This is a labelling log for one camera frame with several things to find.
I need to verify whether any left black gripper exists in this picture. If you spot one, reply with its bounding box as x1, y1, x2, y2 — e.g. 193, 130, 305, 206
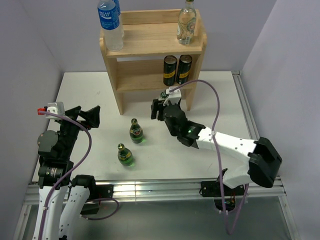
59, 105, 100, 159

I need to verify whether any black can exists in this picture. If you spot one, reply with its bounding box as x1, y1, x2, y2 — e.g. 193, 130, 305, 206
176, 54, 193, 85
163, 55, 177, 86

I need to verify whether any clear glass bottle green cap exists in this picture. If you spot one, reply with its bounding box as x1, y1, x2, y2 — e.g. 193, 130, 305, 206
176, 0, 197, 45

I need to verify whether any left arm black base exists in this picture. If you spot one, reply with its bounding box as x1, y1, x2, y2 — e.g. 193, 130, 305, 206
80, 184, 114, 216

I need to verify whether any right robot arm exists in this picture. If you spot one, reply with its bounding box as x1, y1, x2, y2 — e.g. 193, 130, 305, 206
150, 99, 282, 195

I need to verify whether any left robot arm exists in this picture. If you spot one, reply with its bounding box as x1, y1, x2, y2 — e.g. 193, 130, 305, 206
33, 102, 101, 240

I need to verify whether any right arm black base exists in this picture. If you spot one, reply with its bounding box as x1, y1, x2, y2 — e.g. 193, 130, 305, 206
199, 180, 245, 198

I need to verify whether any wooden two-tier shelf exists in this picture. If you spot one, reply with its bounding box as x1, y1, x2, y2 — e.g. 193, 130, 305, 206
99, 9, 207, 115

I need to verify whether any green glass bottle front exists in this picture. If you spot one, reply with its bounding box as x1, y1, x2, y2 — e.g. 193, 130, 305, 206
117, 143, 134, 167

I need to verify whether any rear Pocari Sweat water bottle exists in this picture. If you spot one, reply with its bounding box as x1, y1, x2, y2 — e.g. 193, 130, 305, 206
113, 0, 125, 37

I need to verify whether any pocari sweat water bottle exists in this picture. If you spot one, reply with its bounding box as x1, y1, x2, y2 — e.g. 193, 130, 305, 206
113, 0, 125, 37
97, 0, 124, 52

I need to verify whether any front Pocari Sweat water bottle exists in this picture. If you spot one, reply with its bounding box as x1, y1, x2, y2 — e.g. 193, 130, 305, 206
97, 0, 124, 52

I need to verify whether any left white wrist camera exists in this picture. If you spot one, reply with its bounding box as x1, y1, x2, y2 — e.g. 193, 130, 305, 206
37, 101, 65, 120

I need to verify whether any aluminium frame right rail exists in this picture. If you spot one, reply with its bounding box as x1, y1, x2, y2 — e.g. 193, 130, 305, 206
231, 71, 260, 140

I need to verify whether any aluminium frame rail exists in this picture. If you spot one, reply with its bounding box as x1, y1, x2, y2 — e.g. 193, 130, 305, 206
22, 176, 287, 205
231, 71, 260, 140

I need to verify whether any aluminium frame front rail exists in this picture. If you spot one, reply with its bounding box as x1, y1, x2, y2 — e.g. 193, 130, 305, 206
22, 176, 287, 205

